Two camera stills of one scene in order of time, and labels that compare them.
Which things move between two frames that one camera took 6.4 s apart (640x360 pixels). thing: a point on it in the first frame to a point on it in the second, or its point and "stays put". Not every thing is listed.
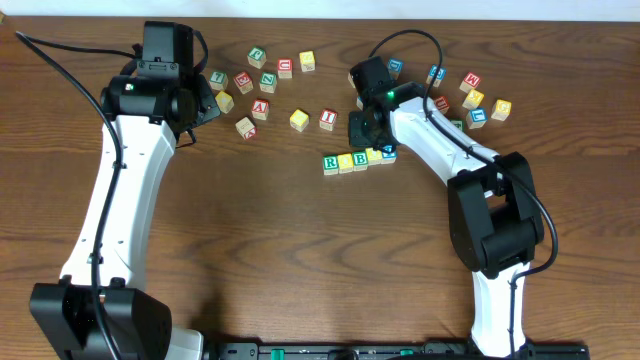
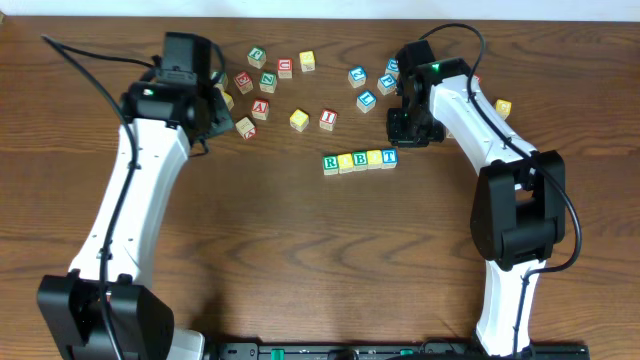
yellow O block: [345, 163] stays put
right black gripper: [355, 135] to [398, 137]
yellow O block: [374, 157] stays put
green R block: [330, 165] stays put
